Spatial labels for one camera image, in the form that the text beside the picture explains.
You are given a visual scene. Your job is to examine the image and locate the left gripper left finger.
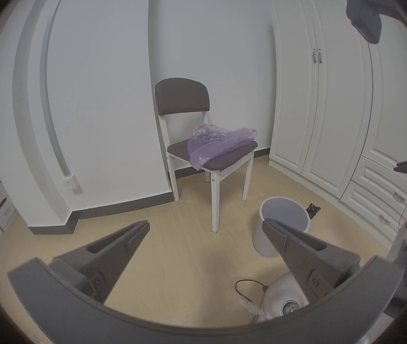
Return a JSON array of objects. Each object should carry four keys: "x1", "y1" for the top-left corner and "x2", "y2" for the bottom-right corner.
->
[{"x1": 51, "y1": 220, "x2": 151, "y2": 304}]

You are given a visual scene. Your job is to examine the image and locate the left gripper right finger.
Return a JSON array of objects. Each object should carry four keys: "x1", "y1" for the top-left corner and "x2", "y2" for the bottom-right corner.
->
[{"x1": 262, "y1": 218, "x2": 362, "y2": 306}]

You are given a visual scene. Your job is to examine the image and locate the black plastic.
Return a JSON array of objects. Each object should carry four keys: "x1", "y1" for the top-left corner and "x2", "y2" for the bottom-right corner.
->
[{"x1": 305, "y1": 203, "x2": 322, "y2": 220}]

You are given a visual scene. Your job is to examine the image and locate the purple plastic bag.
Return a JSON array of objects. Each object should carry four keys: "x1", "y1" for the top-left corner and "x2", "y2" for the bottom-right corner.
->
[{"x1": 187, "y1": 123, "x2": 258, "y2": 172}]

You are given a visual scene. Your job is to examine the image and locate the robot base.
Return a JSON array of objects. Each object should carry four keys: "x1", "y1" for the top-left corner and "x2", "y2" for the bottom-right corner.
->
[{"x1": 257, "y1": 271, "x2": 311, "y2": 323}]

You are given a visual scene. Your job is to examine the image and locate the white trash bin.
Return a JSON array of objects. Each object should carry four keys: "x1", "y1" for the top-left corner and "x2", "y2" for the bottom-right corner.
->
[{"x1": 253, "y1": 196, "x2": 311, "y2": 257}]

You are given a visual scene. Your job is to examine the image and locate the white wardrobe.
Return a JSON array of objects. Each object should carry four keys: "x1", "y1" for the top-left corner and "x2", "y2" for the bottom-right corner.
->
[{"x1": 269, "y1": 0, "x2": 407, "y2": 250}]

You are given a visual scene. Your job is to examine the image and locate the white chair with grey cushions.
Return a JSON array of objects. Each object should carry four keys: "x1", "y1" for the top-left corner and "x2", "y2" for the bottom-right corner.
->
[{"x1": 153, "y1": 77, "x2": 259, "y2": 233}]

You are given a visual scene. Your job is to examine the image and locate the black cable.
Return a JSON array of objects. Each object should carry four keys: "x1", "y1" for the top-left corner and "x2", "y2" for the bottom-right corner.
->
[{"x1": 235, "y1": 279, "x2": 270, "y2": 307}]

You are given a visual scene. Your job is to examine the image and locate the white wall socket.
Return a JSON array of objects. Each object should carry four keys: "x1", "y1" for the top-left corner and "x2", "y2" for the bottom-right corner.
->
[{"x1": 62, "y1": 176, "x2": 83, "y2": 195}]

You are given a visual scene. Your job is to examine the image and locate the white wall cable duct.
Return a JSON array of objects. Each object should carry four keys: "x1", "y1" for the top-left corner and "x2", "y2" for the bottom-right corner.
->
[{"x1": 43, "y1": 0, "x2": 74, "y2": 178}]

